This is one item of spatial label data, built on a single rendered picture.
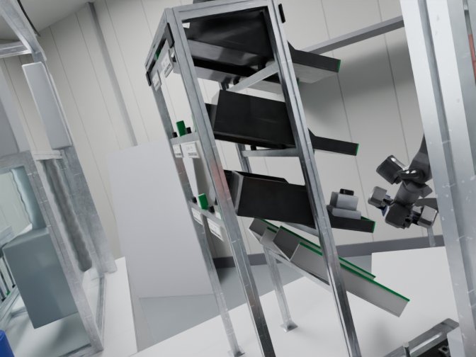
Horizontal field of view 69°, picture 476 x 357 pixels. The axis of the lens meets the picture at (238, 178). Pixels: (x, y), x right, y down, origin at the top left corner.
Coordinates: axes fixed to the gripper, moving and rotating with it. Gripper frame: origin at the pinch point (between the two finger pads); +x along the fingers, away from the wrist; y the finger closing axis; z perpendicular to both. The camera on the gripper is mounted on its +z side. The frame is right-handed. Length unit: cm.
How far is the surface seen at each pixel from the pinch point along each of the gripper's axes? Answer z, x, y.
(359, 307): 29.6, 8.1, 1.1
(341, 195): 25.6, -36.7, -12.5
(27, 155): 49, -25, -101
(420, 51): 45, -85, -6
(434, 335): 37.0, -20.9, 14.2
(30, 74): 11, -4, -170
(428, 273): 7.3, 12.5, 15.4
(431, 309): 22.8, 1.0, 16.9
